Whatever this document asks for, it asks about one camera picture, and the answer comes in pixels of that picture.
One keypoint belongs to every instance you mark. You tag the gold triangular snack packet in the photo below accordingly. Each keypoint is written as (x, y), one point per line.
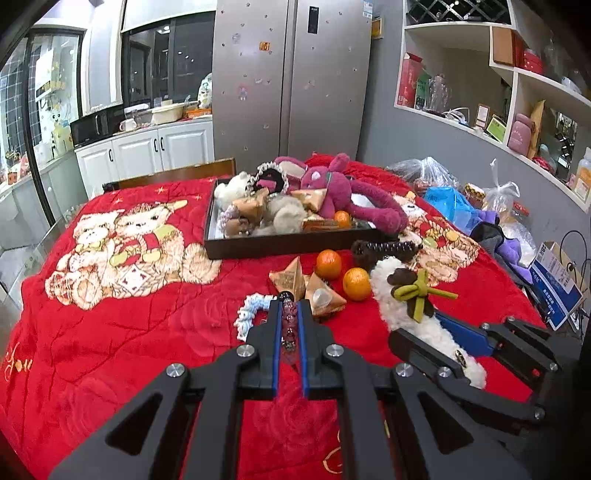
(290, 279)

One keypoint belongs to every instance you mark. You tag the white plush toy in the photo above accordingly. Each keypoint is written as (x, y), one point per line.
(237, 187)

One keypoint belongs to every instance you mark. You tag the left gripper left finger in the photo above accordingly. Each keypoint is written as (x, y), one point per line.
(185, 424)

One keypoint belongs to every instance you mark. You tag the cream plastic basin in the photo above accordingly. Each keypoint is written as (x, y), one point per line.
(165, 114)

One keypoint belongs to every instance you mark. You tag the blue white knitted scrunchie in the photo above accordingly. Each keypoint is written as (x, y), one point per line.
(246, 314)

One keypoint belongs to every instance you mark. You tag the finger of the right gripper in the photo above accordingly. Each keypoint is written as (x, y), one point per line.
(449, 375)
(466, 334)

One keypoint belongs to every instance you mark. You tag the black lace scrunchie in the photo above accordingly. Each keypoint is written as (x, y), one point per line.
(269, 175)

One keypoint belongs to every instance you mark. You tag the red teddy bear blanket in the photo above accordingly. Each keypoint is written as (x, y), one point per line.
(65, 370)

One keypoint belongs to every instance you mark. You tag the beige fluffy plush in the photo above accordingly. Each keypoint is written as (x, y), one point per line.
(284, 215)

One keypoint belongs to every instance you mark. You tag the wooden chair back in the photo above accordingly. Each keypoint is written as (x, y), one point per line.
(217, 168)

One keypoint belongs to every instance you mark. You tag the silver double door fridge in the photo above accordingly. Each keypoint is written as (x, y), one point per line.
(289, 78)

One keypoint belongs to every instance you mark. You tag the clear plastic bag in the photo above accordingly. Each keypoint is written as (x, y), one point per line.
(422, 174)

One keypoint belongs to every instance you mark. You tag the blue plastic bag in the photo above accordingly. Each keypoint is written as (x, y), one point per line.
(454, 207)

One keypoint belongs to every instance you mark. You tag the mandarin in tray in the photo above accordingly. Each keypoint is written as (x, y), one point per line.
(343, 219)

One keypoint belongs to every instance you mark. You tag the purple cloth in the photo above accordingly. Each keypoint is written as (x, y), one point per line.
(488, 233)

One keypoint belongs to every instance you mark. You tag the black microwave oven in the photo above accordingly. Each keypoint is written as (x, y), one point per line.
(97, 126)

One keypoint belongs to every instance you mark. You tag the dark brown hair claw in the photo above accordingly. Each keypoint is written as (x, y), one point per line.
(367, 254)

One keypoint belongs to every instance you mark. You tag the orange mandarin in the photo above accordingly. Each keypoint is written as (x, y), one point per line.
(356, 284)
(328, 264)

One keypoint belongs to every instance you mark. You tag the white wall shelf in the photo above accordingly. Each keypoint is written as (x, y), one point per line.
(464, 53)

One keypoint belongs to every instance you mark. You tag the black rectangular tray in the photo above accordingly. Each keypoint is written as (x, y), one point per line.
(251, 246)

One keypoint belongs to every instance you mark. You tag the white kitchen cabinet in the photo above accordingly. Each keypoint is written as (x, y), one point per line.
(146, 151)

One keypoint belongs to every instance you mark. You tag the blue white cardboard box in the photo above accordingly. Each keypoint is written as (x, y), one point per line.
(559, 282)

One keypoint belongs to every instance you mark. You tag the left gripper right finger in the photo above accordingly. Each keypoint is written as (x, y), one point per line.
(396, 423)

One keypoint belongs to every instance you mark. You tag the brown doll head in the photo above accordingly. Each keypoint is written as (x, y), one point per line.
(237, 227)

